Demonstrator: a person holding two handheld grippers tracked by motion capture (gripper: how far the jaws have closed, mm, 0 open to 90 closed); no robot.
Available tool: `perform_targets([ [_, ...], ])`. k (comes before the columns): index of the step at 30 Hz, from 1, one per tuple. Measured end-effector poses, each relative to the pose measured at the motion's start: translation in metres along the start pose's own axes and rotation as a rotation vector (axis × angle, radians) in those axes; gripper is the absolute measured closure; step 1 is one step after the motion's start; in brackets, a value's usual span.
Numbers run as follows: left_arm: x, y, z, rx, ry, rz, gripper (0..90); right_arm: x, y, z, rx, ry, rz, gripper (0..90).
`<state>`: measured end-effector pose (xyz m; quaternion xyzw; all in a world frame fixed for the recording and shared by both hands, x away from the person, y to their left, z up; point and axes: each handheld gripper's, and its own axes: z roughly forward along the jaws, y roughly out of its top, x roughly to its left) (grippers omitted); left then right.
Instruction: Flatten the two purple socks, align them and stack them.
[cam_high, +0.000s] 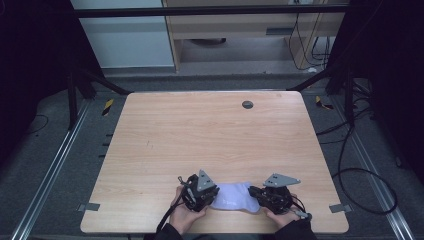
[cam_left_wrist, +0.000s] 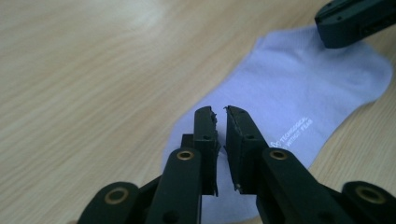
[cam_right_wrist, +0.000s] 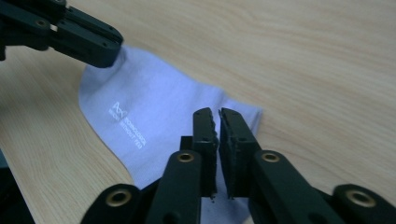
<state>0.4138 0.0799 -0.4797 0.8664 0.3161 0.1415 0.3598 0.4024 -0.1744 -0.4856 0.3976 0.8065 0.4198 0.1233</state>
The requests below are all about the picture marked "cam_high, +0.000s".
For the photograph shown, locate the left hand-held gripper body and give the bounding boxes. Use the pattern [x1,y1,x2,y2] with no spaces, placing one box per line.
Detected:
[178,169,215,213]

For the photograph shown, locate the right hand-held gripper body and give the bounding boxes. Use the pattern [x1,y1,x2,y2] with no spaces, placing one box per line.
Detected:
[263,172,301,215]

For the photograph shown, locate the person's right hand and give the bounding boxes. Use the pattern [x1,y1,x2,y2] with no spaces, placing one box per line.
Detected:
[264,194,302,230]

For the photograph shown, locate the person's left hand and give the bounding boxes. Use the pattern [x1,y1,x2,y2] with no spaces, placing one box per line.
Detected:
[168,185,210,236]

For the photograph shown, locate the yellow black striped tape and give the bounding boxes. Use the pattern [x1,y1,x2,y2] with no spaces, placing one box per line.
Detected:
[101,98,115,117]
[315,95,335,111]

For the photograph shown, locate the black metal stand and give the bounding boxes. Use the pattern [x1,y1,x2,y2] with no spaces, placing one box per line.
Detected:
[286,64,356,128]
[66,68,132,131]

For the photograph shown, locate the light wooden desk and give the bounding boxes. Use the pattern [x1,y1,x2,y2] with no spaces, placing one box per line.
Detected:
[162,0,351,73]

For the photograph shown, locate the white cabinet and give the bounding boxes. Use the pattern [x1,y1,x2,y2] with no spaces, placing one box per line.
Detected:
[70,0,176,70]

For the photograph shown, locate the black curtain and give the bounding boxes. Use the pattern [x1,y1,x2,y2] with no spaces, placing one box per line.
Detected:
[0,0,104,164]
[328,0,424,186]

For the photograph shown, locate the right hand-held gripper cable grey plug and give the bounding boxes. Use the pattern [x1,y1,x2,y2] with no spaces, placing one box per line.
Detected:
[289,194,314,222]

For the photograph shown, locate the left hand-held gripper black cable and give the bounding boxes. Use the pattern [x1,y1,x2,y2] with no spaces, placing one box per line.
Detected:
[155,175,188,234]

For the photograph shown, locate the black floor cables bundle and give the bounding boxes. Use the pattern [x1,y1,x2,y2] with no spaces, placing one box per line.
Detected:
[315,79,376,168]

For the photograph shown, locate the aluminium floor rail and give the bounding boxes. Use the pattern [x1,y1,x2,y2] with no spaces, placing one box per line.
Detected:
[9,99,92,240]
[328,96,416,240]

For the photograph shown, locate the black looped floor cable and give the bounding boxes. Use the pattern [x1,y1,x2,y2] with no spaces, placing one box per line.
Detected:
[332,167,399,216]

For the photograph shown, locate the black hanging desk cables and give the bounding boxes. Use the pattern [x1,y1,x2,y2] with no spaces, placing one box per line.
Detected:
[287,12,332,72]

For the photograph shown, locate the thin black floor cable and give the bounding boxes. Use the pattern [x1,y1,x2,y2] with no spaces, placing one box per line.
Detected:
[27,114,50,135]

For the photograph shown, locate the black frame crossbar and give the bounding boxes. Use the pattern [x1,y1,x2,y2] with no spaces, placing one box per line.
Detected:
[71,4,351,19]

